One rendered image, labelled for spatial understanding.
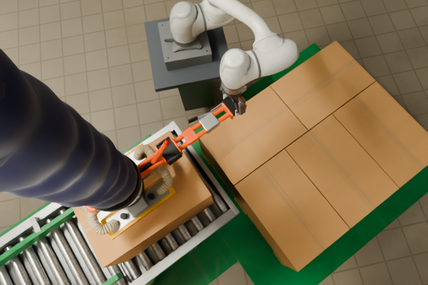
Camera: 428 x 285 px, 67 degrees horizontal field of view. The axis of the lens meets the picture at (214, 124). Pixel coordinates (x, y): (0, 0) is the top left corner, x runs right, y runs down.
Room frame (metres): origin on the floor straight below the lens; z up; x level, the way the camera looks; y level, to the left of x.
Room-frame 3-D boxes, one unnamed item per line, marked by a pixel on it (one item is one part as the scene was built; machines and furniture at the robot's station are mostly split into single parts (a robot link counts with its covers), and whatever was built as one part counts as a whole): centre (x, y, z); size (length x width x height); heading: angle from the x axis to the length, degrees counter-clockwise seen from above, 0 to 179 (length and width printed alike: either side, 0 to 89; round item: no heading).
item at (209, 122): (0.48, 0.02, 1.19); 0.07 x 0.07 x 0.04; 32
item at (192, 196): (0.22, 0.40, 0.75); 0.60 x 0.40 x 0.40; 118
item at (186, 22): (1.16, 0.11, 1.02); 0.18 x 0.16 x 0.22; 104
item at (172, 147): (0.36, 0.20, 1.19); 0.10 x 0.08 x 0.06; 32
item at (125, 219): (0.15, 0.37, 1.09); 0.34 x 0.10 x 0.05; 122
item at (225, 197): (0.41, 0.09, 0.58); 0.70 x 0.03 x 0.06; 31
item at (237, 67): (0.55, -0.10, 1.54); 0.13 x 0.11 x 0.16; 104
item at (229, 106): (0.54, -0.10, 1.19); 0.08 x 0.07 x 0.05; 122
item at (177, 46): (1.15, 0.14, 0.88); 0.22 x 0.18 x 0.06; 94
